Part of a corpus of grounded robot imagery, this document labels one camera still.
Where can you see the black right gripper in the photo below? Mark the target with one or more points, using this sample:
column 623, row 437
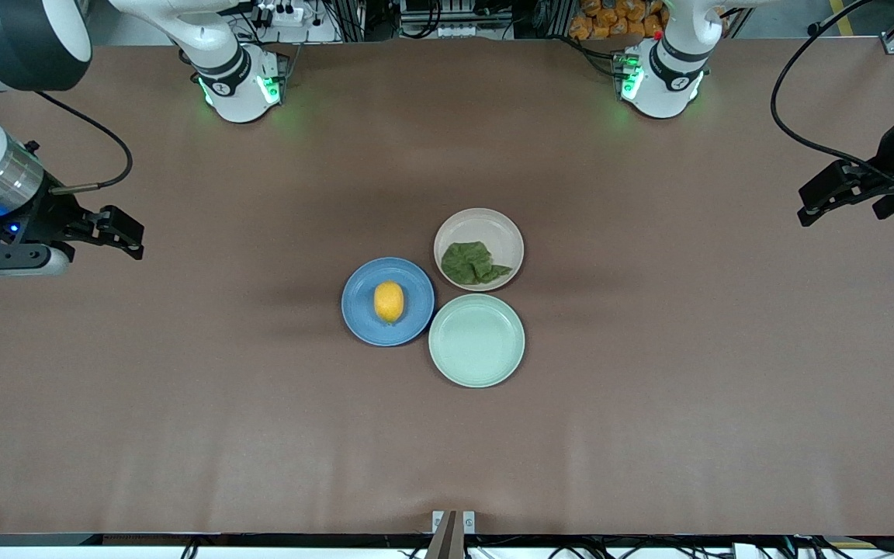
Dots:
column 43, row 217

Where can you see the yellow lemon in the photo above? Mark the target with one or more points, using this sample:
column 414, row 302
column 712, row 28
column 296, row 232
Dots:
column 389, row 301

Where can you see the green lettuce leaf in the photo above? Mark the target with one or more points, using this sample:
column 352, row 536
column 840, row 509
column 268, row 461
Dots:
column 472, row 262

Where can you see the blue plate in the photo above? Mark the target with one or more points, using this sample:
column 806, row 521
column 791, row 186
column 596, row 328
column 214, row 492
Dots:
column 362, row 303

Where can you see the white power strip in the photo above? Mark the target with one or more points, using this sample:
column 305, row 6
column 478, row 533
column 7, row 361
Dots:
column 282, row 12

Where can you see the bag of orange fruit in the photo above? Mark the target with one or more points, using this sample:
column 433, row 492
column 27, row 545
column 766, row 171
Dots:
column 610, row 19

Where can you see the beige plate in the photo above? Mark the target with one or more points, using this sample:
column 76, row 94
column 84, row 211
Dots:
column 486, row 225

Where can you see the light green plate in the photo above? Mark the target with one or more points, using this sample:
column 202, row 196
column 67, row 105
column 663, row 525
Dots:
column 476, row 340

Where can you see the metal table edge bracket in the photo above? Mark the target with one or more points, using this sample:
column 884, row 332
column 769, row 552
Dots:
column 453, row 528

